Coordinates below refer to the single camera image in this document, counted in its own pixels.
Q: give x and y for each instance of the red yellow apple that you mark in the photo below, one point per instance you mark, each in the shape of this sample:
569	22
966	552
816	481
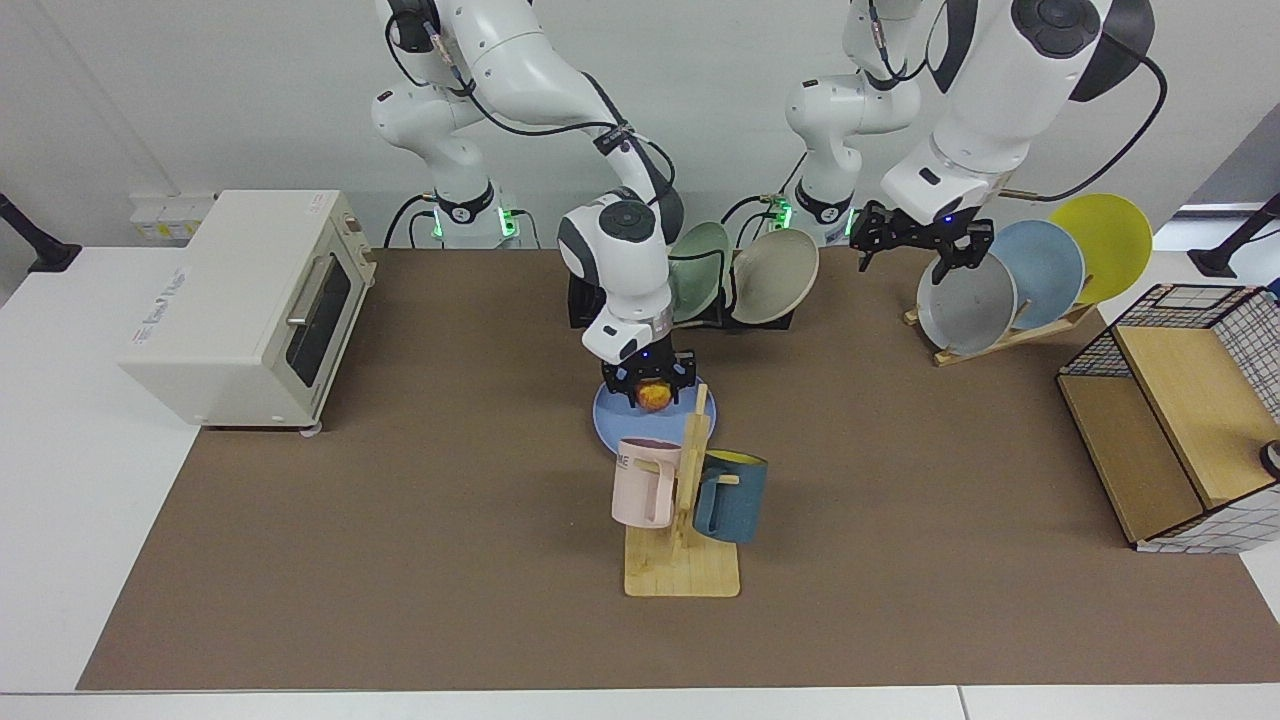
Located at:
654	398

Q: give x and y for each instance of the grey plate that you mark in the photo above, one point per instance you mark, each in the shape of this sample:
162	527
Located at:
965	310

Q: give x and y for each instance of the wooden plate rack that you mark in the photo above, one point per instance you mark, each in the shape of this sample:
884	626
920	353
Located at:
960	353

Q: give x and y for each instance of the beige plate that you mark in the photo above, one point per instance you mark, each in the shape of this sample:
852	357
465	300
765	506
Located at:
775	275

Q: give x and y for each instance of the black dish rack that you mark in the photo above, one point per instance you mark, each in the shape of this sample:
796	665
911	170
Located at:
577	312

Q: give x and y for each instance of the light blue plate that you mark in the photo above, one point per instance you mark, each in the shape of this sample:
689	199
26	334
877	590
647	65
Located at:
1045	265

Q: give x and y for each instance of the green plate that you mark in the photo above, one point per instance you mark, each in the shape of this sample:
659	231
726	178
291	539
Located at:
705	270

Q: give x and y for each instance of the yellow plate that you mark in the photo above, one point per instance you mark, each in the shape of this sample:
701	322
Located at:
1105	240

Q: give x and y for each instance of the pink cup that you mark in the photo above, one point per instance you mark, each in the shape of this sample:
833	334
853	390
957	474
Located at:
640	490

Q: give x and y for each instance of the dark blue cup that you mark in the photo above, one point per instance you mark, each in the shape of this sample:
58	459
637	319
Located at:
735	505

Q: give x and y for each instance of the wooden cup stand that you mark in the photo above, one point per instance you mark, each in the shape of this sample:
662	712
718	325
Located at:
680	575

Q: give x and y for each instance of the brown table cloth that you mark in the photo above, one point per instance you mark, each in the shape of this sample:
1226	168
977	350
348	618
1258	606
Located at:
400	600

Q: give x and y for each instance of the dark round item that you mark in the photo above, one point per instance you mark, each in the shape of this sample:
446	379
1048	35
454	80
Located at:
1273	460

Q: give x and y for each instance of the pale toaster oven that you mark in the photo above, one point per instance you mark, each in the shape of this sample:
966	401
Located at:
220	300

